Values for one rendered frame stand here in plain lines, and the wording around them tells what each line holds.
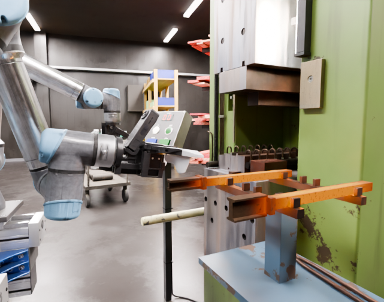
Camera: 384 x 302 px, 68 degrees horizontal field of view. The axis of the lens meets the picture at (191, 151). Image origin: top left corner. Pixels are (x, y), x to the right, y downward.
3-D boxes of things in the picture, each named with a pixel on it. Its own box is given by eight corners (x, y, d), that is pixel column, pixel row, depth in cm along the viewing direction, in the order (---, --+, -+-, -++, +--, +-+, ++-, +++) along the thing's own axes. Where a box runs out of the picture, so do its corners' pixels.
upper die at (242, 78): (245, 88, 116) (246, 65, 115) (218, 93, 134) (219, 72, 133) (315, 93, 136) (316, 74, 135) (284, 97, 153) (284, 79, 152)
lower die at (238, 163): (244, 174, 120) (244, 154, 119) (218, 168, 137) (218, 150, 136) (312, 167, 139) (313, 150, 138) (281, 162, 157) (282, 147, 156)
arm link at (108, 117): (120, 113, 137) (121, 112, 129) (120, 123, 137) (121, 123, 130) (103, 112, 135) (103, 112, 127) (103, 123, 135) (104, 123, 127)
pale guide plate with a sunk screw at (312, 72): (319, 107, 100) (321, 58, 98) (299, 108, 108) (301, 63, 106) (323, 108, 101) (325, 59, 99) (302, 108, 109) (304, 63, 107)
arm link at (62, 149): (38, 164, 63) (42, 126, 63) (90, 168, 68) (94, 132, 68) (36, 168, 56) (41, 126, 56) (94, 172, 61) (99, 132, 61)
